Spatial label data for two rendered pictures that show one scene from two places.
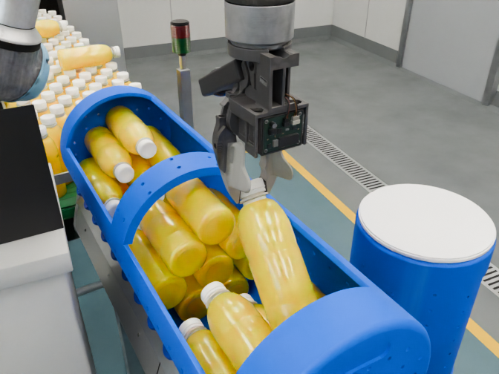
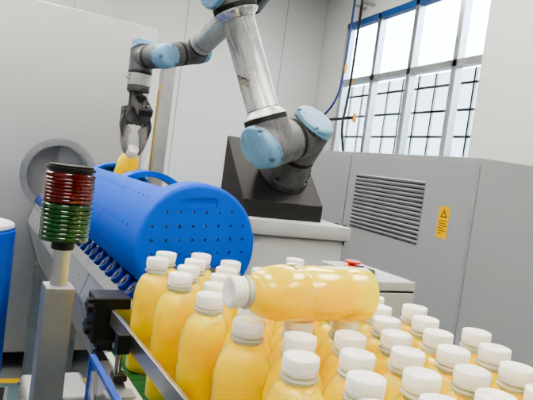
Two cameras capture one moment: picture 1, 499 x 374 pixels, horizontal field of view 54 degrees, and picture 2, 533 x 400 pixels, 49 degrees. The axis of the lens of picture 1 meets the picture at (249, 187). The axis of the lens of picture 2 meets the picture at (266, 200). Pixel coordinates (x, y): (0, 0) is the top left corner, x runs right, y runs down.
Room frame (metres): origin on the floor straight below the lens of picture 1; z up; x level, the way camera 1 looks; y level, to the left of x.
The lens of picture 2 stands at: (2.40, 0.52, 1.29)
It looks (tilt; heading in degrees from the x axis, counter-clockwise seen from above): 3 degrees down; 182
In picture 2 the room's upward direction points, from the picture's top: 8 degrees clockwise
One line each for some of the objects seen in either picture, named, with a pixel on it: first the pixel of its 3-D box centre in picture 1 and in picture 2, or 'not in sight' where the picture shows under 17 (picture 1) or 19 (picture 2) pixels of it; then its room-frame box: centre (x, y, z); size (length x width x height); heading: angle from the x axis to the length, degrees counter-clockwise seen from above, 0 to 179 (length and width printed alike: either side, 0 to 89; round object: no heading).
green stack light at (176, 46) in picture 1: (181, 44); (65, 221); (1.65, 0.23, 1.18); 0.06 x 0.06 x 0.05
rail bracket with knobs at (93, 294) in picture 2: not in sight; (109, 318); (1.27, 0.19, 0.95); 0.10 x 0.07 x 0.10; 121
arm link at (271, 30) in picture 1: (261, 21); (138, 81); (0.54, -0.01, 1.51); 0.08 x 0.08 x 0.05
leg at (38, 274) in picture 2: not in sight; (32, 321); (-0.58, -0.75, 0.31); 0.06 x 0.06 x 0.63; 31
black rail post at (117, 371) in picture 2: not in sight; (120, 355); (1.44, 0.27, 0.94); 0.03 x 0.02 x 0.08; 31
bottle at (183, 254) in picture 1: (167, 231); not in sight; (0.69, 0.15, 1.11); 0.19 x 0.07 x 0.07; 31
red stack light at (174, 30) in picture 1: (180, 30); (69, 187); (1.65, 0.23, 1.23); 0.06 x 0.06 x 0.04
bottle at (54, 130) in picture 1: (56, 152); not in sight; (1.23, 0.55, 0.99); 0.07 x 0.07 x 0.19
